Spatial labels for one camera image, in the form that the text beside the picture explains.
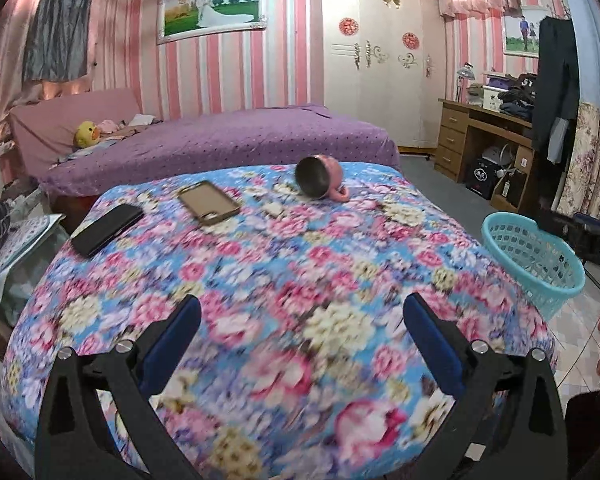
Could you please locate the floral curtain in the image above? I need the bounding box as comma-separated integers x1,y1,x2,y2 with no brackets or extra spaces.
557,102,600,219

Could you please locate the teal plastic basket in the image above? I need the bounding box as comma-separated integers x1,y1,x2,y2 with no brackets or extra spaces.
481,211,585,321

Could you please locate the black bag under desk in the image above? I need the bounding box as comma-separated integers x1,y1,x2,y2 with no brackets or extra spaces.
465,156,503,200

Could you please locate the hanging dark coat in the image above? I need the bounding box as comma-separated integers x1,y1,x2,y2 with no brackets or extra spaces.
532,18,580,165

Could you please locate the stack of folded clothes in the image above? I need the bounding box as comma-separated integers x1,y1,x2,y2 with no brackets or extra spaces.
482,73,538,122

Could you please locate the wooden desk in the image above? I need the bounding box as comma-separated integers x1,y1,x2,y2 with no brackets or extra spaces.
434,100,538,214

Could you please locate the black long wallet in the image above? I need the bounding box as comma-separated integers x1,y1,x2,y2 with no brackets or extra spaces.
71,204,144,259

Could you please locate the dotted fabric storage box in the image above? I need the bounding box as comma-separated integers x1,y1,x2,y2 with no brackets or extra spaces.
0,214,69,327

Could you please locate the desk lamp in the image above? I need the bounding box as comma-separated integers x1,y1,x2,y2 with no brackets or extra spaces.
454,62,476,104

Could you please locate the floral bed cover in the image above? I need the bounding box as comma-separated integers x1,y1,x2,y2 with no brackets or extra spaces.
2,162,555,479

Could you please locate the small framed couple photo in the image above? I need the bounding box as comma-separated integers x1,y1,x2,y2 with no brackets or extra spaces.
503,6,552,58

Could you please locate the brown phone case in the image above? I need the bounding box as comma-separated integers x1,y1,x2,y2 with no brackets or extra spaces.
178,180,240,226

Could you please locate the white wardrobe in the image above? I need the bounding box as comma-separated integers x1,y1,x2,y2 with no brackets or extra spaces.
322,0,446,150

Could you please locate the pink mug dark inside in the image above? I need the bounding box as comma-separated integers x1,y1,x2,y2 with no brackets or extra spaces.
294,155,350,203

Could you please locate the yellow duck plush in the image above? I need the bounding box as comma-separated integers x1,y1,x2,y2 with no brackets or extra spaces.
74,120,100,150

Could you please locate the pink headboard cover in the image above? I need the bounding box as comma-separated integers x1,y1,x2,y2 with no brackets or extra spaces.
8,89,140,178

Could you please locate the purple dotted bedspread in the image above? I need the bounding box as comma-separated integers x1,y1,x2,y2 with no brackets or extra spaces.
38,104,400,197

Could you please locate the grey curtain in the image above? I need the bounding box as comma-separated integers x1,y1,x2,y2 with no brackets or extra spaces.
22,0,92,82

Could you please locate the framed wedding photo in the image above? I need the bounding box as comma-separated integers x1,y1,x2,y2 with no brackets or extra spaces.
157,0,268,44

